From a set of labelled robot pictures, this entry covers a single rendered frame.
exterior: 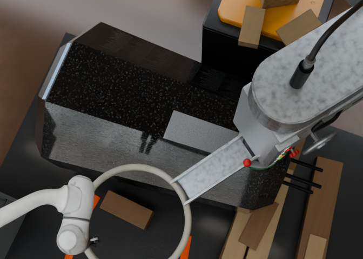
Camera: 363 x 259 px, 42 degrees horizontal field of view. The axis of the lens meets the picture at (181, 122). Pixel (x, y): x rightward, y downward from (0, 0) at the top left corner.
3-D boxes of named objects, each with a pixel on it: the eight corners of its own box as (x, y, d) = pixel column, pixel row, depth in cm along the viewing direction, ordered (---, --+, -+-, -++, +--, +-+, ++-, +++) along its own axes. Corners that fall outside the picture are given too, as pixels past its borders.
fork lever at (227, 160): (300, 86, 201) (300, 83, 196) (327, 123, 196) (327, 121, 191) (168, 174, 211) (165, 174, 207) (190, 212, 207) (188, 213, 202)
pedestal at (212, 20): (228, -5, 332) (236, -75, 260) (318, 25, 324) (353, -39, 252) (194, 78, 317) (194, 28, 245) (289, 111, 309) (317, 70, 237)
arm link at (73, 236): (87, 257, 181) (93, 222, 185) (79, 255, 167) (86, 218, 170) (59, 253, 182) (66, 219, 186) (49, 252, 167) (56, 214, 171)
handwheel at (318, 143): (317, 120, 191) (327, 110, 176) (332, 140, 188) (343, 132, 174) (287, 139, 189) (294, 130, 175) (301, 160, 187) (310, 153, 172)
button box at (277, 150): (280, 150, 177) (295, 132, 150) (284, 155, 177) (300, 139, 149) (262, 161, 177) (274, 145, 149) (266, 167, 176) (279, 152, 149)
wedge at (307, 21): (308, 12, 241) (310, 8, 236) (319, 28, 239) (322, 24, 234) (275, 31, 239) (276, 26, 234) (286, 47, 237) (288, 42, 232)
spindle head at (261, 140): (303, 78, 198) (333, 31, 155) (335, 121, 193) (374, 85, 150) (231, 123, 194) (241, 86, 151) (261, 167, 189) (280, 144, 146)
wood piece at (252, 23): (245, 9, 242) (246, 4, 238) (264, 13, 241) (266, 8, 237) (237, 45, 238) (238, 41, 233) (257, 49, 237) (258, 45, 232)
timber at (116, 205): (102, 209, 295) (99, 207, 283) (112, 191, 297) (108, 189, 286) (146, 230, 291) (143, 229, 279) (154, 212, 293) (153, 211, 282)
